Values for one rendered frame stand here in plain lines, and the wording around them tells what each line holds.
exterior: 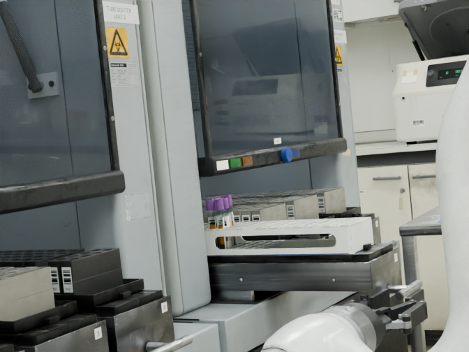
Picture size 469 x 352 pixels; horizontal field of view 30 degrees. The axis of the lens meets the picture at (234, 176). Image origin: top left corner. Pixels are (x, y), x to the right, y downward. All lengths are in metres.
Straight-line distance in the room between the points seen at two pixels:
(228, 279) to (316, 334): 0.53
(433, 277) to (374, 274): 2.48
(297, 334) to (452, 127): 0.31
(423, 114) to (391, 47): 0.79
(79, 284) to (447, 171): 0.53
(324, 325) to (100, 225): 0.44
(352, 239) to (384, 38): 3.18
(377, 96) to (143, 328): 3.46
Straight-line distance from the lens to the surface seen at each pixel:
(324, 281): 1.48
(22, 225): 1.49
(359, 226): 1.49
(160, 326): 1.29
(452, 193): 1.08
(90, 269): 1.28
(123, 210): 1.37
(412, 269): 1.76
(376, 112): 4.61
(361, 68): 4.64
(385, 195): 3.94
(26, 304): 1.19
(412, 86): 3.90
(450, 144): 1.09
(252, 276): 1.54
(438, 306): 3.96
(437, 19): 4.10
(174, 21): 1.53
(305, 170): 2.13
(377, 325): 1.22
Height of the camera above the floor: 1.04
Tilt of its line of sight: 3 degrees down
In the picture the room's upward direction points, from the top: 6 degrees counter-clockwise
